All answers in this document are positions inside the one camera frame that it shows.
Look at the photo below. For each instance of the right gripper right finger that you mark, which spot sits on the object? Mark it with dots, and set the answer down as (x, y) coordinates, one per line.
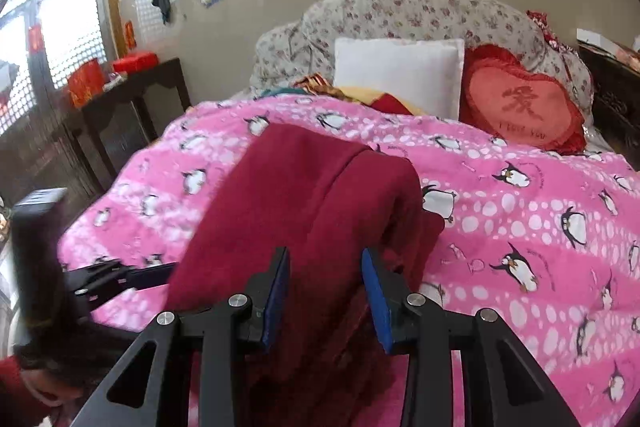
(503, 385)

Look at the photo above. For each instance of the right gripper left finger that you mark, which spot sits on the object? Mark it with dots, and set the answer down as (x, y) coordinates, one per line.
(150, 384)

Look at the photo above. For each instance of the dark red garment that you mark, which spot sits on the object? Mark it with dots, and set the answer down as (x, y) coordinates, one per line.
(325, 200)

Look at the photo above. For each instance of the person left hand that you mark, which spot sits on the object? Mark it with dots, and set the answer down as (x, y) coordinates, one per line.
(42, 388)

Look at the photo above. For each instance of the pink penguin blanket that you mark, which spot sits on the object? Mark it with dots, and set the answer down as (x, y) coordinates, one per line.
(550, 242)

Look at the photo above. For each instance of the dark wooden console table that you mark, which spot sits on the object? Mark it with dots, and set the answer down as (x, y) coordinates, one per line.
(95, 116)

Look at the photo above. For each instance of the orange red gift bag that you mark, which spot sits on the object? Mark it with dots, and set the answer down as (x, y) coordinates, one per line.
(86, 83)

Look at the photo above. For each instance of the orange yellow patterned blanket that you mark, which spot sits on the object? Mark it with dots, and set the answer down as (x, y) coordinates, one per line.
(316, 85)

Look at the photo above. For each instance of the red heart cushion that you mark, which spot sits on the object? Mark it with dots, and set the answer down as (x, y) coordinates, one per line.
(500, 97)

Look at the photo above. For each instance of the red gift box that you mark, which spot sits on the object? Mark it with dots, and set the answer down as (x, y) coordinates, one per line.
(135, 62)

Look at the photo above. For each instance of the white pillow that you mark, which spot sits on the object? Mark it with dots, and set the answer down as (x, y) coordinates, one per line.
(425, 73)

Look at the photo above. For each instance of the floral quilt bundle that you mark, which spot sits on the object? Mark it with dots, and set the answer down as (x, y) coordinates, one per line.
(290, 52)

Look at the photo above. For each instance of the window with lattice grille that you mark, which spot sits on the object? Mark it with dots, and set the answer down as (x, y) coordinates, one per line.
(47, 40)

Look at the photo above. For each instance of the dark carved headboard cabinet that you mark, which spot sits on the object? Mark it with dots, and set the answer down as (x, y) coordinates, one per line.
(615, 73)

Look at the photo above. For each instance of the red wall sticker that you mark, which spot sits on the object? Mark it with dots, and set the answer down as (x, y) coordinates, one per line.
(130, 38)

